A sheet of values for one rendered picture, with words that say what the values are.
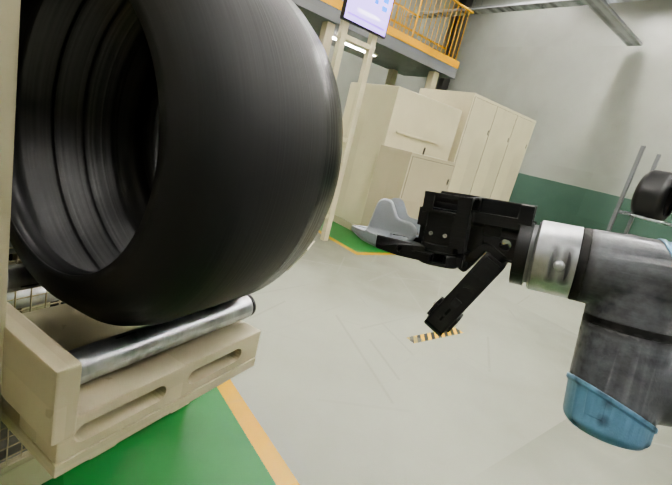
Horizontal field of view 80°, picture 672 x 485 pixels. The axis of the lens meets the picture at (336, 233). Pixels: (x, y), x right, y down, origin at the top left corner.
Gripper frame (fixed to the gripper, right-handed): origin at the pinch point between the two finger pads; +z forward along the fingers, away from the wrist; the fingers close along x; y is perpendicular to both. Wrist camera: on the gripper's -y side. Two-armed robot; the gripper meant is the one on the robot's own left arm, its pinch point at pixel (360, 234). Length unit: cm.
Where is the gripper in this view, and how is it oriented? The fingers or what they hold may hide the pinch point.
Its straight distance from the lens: 53.1
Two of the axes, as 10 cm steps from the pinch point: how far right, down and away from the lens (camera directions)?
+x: -4.9, 0.9, -8.7
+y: 1.3, -9.8, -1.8
